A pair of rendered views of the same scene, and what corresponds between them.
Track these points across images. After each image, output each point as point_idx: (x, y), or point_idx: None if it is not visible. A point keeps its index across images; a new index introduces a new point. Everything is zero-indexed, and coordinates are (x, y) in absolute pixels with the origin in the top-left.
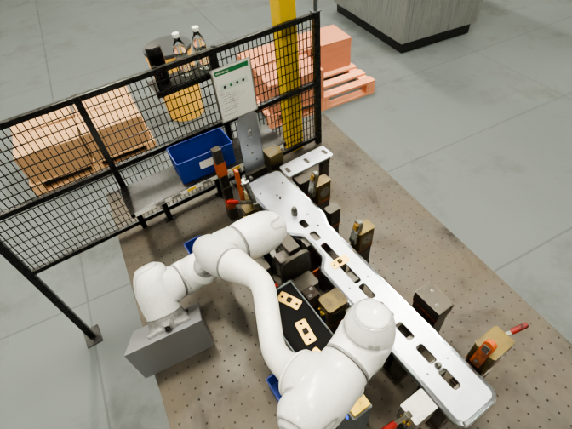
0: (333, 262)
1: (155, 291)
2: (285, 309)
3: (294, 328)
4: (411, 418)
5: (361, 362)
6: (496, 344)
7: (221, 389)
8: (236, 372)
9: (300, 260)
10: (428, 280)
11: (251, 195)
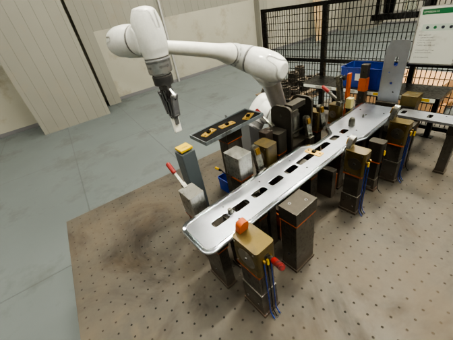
0: (311, 149)
1: (255, 103)
2: (241, 117)
3: (228, 121)
4: (183, 187)
5: (127, 27)
6: (241, 224)
7: None
8: None
9: (284, 114)
10: (376, 267)
11: (338, 91)
